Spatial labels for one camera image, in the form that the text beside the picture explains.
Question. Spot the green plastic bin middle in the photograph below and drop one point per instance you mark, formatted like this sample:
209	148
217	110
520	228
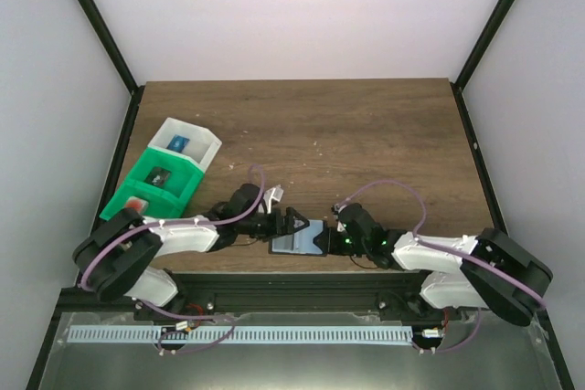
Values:
185	177

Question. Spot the black aluminium frame rail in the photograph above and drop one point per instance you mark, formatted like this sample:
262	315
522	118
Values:
393	296

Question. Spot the green plastic bin front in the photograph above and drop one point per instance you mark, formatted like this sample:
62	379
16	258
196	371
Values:
146	199

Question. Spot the dark card in bin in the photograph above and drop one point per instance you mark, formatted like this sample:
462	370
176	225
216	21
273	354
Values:
158	176

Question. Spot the white plastic bin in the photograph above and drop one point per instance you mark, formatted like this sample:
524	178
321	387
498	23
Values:
191	142

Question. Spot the light blue cable duct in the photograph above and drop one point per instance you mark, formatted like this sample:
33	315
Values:
368	335

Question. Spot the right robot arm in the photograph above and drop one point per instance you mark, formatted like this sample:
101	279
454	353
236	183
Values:
488	271

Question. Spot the blue card in bin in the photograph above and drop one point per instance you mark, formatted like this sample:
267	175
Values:
177	144

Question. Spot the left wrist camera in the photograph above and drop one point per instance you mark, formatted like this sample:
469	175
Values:
271	198

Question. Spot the green plastic bin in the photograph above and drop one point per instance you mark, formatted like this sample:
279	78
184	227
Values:
146	199
185	177

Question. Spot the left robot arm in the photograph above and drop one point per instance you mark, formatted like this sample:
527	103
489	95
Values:
115	260

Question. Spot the red and white card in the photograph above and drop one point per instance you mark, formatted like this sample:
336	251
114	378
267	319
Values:
137	204

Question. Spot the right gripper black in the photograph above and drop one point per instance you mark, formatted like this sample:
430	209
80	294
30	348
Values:
330	246

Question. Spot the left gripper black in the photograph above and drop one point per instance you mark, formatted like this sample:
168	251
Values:
278	229

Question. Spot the black leather card holder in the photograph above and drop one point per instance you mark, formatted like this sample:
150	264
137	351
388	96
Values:
300	243

